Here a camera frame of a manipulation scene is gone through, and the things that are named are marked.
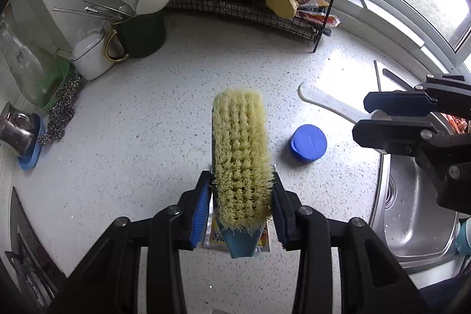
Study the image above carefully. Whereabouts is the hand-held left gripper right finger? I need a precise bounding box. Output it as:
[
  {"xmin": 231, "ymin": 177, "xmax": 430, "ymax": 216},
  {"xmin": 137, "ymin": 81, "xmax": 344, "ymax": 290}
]
[{"xmin": 271, "ymin": 172, "xmax": 429, "ymax": 314}]

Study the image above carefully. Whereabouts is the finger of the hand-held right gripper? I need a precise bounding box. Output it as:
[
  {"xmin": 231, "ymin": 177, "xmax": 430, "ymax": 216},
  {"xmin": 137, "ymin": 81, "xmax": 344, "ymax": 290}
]
[
  {"xmin": 352, "ymin": 117, "xmax": 444, "ymax": 157},
  {"xmin": 364, "ymin": 89, "xmax": 439, "ymax": 117}
]

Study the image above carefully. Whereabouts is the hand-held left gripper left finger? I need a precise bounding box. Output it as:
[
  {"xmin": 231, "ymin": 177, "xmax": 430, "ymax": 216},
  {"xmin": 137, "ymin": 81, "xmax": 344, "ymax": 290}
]
[{"xmin": 48, "ymin": 170, "xmax": 213, "ymax": 314}]

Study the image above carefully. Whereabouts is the blue scrubbing brush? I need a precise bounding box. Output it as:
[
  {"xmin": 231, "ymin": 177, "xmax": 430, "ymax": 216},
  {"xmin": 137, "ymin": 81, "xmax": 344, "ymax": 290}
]
[{"xmin": 210, "ymin": 88, "xmax": 276, "ymax": 259}]

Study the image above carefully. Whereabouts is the white plastic scoop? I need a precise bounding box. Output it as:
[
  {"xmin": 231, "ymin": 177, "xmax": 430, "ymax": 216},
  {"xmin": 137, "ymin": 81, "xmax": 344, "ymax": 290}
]
[{"xmin": 297, "ymin": 82, "xmax": 391, "ymax": 125}]

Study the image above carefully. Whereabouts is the yellow red sachet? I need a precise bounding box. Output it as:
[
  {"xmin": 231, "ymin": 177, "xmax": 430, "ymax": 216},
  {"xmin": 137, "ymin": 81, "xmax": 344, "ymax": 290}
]
[{"xmin": 202, "ymin": 215, "xmax": 271, "ymax": 254}]

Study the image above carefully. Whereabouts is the orange mesh scrubber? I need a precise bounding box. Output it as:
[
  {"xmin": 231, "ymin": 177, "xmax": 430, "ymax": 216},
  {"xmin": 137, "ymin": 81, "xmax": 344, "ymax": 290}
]
[{"xmin": 442, "ymin": 112, "xmax": 471, "ymax": 134}]

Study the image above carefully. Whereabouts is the pale blue plastic container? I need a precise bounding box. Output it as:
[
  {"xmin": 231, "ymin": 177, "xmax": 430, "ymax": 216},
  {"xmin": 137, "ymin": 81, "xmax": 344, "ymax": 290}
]
[{"xmin": 455, "ymin": 218, "xmax": 471, "ymax": 256}]

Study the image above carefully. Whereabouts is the stainless steel sink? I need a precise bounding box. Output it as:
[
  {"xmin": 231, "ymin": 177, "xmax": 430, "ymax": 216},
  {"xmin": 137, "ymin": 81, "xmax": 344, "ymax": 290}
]
[{"xmin": 368, "ymin": 108, "xmax": 471, "ymax": 270}]

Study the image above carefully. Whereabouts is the blue round lid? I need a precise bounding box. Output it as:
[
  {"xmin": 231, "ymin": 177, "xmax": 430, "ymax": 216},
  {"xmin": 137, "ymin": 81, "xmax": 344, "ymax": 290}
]
[{"xmin": 289, "ymin": 124, "xmax": 328, "ymax": 163}]

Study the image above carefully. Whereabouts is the orange snack packet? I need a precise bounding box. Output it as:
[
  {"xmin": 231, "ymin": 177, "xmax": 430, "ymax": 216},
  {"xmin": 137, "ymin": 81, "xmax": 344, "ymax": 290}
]
[{"xmin": 297, "ymin": 0, "xmax": 341, "ymax": 37}]

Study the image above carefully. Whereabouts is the person's leg in jeans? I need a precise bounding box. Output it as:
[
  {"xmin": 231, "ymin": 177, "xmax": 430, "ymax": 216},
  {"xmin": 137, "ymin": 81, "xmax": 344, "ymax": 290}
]
[{"xmin": 419, "ymin": 281, "xmax": 471, "ymax": 314}]

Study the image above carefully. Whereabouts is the blue plastic dish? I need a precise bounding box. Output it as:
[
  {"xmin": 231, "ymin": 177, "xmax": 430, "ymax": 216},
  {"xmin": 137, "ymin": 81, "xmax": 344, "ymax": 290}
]
[{"xmin": 16, "ymin": 113, "xmax": 48, "ymax": 171}]

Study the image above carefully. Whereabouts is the black glass gas stove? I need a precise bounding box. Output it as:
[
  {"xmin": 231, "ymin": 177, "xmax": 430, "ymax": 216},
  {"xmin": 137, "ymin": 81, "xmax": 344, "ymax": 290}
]
[{"xmin": 7, "ymin": 185, "xmax": 69, "ymax": 314}]

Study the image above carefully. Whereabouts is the dark green mug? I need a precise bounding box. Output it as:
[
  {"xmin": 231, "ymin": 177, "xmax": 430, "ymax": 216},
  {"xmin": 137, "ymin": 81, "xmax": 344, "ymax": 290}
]
[{"xmin": 105, "ymin": 10, "xmax": 167, "ymax": 62}]

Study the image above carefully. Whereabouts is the white enamel jar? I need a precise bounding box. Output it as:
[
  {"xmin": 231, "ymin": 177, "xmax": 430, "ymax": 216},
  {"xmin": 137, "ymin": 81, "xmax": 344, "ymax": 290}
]
[{"xmin": 72, "ymin": 28, "xmax": 120, "ymax": 81}]

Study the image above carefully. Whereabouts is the steel teapot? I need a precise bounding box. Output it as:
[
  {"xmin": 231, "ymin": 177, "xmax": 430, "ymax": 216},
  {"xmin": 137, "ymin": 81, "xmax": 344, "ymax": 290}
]
[{"xmin": 0, "ymin": 101, "xmax": 37, "ymax": 157}]

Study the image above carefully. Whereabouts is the glass carafe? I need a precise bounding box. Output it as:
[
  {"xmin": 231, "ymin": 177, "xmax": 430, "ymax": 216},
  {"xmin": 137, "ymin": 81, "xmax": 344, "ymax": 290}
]
[{"xmin": 0, "ymin": 20, "xmax": 72, "ymax": 110}]

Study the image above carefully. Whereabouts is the steel cutlery in mug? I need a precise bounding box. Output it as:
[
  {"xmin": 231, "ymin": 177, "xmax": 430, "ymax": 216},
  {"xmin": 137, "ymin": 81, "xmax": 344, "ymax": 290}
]
[{"xmin": 53, "ymin": 1, "xmax": 135, "ymax": 24}]

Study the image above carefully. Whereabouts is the window latch handle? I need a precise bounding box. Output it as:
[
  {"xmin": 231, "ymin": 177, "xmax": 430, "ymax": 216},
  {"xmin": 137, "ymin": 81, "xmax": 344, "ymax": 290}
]
[{"xmin": 373, "ymin": 59, "xmax": 420, "ymax": 92}]

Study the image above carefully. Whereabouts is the window frame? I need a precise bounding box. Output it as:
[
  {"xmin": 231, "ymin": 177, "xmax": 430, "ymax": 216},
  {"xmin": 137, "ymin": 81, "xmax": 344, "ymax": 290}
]
[{"xmin": 333, "ymin": 0, "xmax": 471, "ymax": 87}]

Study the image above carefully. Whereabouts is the steel wire scourer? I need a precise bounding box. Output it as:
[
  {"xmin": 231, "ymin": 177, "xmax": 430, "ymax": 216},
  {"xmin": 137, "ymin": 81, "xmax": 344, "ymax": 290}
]
[{"xmin": 37, "ymin": 73, "xmax": 83, "ymax": 147}]

